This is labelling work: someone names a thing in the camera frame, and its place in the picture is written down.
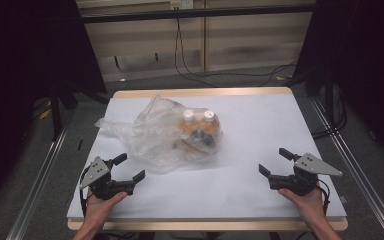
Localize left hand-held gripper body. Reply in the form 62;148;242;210
79;156;136;201

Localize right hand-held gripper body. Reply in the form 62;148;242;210
268;152;344;197

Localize person's left hand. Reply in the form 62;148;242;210
84;190;129;232

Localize person's right hand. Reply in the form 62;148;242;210
278;186;326;228

